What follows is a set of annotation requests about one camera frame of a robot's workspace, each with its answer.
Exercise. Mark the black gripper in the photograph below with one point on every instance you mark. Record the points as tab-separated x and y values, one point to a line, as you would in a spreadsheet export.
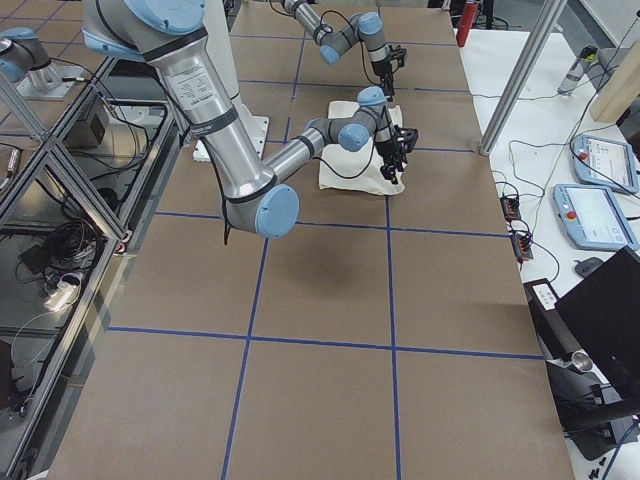
383	67
389	149

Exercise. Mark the cream long-sleeve cat shirt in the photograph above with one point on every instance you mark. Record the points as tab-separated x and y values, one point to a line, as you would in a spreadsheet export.
356	171

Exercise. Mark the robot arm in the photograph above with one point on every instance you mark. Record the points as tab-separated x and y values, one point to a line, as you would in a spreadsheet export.
364	29
171	37

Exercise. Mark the red cylinder tube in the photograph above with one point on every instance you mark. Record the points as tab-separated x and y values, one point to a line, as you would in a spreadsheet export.
466	22

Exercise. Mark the near blue teach pendant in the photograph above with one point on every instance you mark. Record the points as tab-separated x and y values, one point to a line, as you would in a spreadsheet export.
592	218

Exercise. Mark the blue teach pendant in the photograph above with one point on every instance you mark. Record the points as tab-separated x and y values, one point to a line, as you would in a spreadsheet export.
605	162
592	218

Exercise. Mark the black computer mouse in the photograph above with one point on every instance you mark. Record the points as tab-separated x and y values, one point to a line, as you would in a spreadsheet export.
583	268

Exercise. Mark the far blue teach pendant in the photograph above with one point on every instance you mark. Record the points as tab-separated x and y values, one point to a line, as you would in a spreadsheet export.
605	162

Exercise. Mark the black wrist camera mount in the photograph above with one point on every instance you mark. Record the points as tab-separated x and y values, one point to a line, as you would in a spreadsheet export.
405	138
396	57

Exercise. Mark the aluminium frame post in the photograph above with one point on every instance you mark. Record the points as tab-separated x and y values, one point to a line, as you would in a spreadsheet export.
525	63

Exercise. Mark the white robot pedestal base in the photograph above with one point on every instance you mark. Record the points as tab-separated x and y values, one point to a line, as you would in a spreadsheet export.
219	52

